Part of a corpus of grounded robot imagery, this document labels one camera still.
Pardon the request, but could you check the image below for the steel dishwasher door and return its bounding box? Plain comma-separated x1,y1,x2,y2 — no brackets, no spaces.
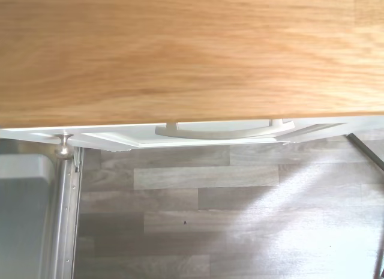
0,139,85,279

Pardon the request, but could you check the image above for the round silver cabinet knob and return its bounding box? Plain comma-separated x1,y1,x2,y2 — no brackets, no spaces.
53,133,74,157

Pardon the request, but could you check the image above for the curved silver drawer handle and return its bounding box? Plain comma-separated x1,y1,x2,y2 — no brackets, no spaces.
154,118,293,140

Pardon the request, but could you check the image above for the black tripod leg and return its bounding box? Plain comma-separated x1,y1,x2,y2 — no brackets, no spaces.
344,133,384,175

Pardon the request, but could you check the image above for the white cabinet with curved handle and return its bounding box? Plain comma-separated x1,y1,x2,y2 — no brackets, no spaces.
0,115,384,153

